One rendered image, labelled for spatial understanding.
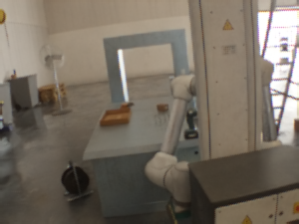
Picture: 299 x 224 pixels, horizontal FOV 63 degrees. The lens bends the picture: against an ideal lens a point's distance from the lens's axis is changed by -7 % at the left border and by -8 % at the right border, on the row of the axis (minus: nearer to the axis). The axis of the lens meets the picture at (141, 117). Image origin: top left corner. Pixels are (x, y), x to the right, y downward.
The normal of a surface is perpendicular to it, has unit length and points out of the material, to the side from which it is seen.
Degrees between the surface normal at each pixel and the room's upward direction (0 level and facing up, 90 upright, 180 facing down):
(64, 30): 90
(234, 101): 90
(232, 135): 90
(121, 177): 90
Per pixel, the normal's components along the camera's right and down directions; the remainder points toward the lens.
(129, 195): 0.03, 0.27
